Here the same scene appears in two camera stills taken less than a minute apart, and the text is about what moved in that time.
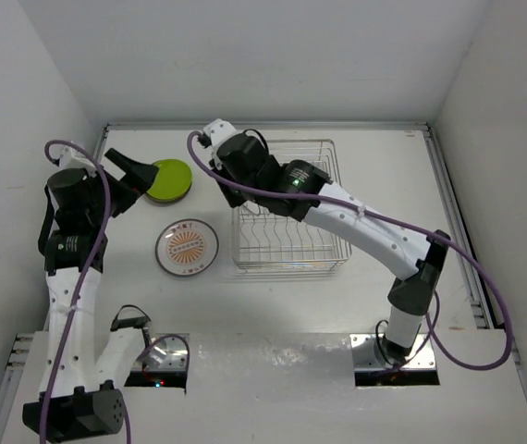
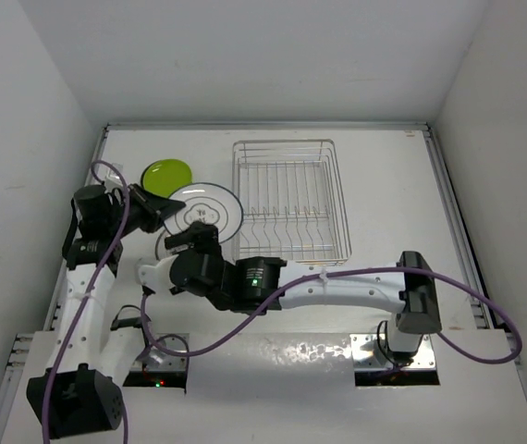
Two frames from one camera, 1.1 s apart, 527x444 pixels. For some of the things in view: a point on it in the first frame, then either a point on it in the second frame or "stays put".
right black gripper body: [235, 197] → [221, 302]
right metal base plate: [364, 355] stays put
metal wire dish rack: [265, 241] stays put
